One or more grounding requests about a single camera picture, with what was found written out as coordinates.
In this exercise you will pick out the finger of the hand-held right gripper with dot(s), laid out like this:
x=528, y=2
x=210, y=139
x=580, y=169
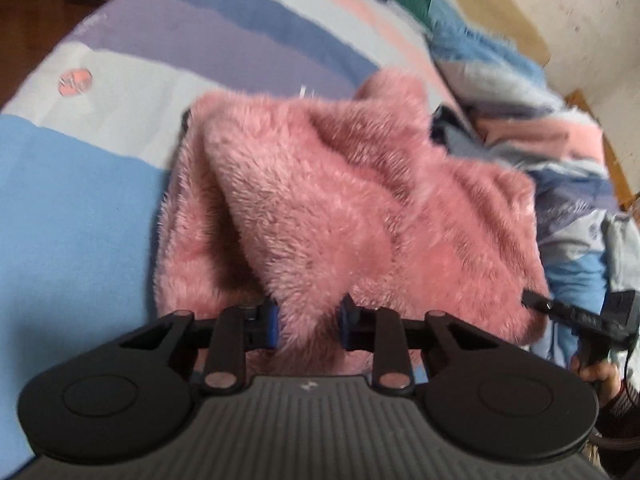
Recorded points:
x=537, y=301

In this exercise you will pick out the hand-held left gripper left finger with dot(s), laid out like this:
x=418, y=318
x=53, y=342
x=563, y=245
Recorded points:
x=272, y=324

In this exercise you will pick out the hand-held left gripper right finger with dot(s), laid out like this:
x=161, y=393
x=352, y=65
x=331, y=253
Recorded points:
x=345, y=324

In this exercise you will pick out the pink fluffy garment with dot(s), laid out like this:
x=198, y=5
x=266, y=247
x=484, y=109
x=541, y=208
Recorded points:
x=325, y=185

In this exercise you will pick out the person's right forearm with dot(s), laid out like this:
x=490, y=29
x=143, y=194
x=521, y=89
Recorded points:
x=622, y=430

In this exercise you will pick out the person's right hand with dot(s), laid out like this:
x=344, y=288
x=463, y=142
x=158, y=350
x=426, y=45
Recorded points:
x=602, y=380

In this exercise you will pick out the striped duvet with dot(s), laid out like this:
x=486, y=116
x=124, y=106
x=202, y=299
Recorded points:
x=525, y=130

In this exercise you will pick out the striped printed bed sheet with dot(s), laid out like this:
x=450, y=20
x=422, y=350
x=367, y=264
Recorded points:
x=75, y=210

